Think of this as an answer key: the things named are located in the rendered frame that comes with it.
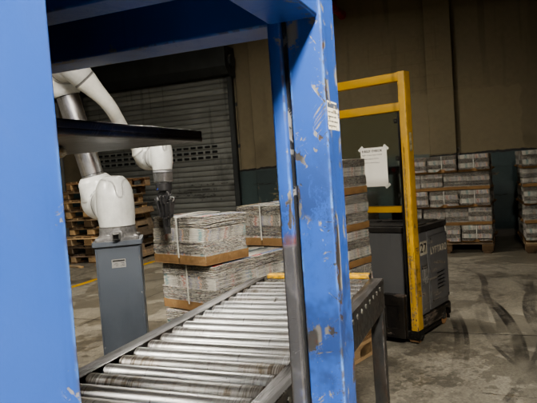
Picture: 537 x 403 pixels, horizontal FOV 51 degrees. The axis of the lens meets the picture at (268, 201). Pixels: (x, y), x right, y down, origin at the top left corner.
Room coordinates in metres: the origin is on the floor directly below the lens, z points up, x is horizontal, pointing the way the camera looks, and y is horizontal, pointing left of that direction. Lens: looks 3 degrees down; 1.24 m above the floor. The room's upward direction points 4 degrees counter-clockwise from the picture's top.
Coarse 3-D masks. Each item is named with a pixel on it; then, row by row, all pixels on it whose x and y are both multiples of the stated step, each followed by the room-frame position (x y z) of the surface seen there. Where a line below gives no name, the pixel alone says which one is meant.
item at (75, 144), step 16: (64, 128) 0.58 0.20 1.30; (80, 128) 0.61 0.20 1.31; (96, 128) 0.63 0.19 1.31; (112, 128) 0.66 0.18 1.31; (128, 128) 0.69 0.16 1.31; (144, 128) 0.72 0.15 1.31; (160, 128) 0.76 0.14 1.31; (64, 144) 0.71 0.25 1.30; (80, 144) 0.73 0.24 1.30; (96, 144) 0.75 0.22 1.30; (112, 144) 0.78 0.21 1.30; (128, 144) 0.80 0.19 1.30; (144, 144) 0.82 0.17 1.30; (160, 144) 0.85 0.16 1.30; (176, 144) 0.88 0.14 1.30
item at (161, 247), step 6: (174, 216) 2.75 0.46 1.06; (156, 222) 2.78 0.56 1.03; (162, 222) 2.75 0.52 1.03; (156, 228) 2.78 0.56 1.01; (162, 228) 2.75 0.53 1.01; (156, 234) 2.78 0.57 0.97; (162, 234) 2.75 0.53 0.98; (168, 234) 2.72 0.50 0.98; (156, 240) 2.77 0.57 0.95; (162, 240) 2.74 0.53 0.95; (168, 240) 2.72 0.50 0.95; (156, 246) 2.78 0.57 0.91; (162, 246) 2.75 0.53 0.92; (168, 246) 2.72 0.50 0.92; (156, 252) 2.79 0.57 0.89; (162, 252) 2.75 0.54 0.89; (168, 252) 2.72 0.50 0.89; (174, 252) 2.69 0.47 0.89
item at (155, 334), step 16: (240, 288) 2.18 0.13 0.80; (208, 304) 1.94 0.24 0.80; (176, 320) 1.75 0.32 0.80; (192, 320) 1.78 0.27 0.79; (144, 336) 1.60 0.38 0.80; (160, 336) 1.60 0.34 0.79; (112, 352) 1.47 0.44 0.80; (128, 352) 1.46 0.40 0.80; (80, 368) 1.35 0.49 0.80; (96, 368) 1.35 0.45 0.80
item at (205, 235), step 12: (192, 216) 2.61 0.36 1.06; (204, 216) 2.58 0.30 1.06; (216, 216) 2.62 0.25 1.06; (228, 216) 2.67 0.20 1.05; (240, 216) 2.73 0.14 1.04; (192, 228) 2.61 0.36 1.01; (204, 228) 2.55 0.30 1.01; (216, 228) 2.61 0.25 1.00; (228, 228) 2.67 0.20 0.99; (240, 228) 2.74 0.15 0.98; (192, 240) 2.61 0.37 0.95; (204, 240) 2.55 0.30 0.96; (216, 240) 2.61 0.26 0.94; (228, 240) 2.67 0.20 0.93; (240, 240) 2.73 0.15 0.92; (192, 252) 2.60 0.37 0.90; (204, 252) 2.55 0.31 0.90; (216, 252) 2.60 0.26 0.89
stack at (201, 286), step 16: (256, 256) 2.82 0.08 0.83; (272, 256) 2.91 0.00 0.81; (176, 272) 2.75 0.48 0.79; (192, 272) 2.67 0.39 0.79; (208, 272) 2.61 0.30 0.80; (224, 272) 2.63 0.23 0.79; (240, 272) 2.71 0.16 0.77; (256, 272) 2.81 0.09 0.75; (272, 272) 2.91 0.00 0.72; (176, 288) 2.75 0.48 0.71; (192, 288) 2.68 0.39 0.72; (208, 288) 2.61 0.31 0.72; (224, 288) 2.62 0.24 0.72
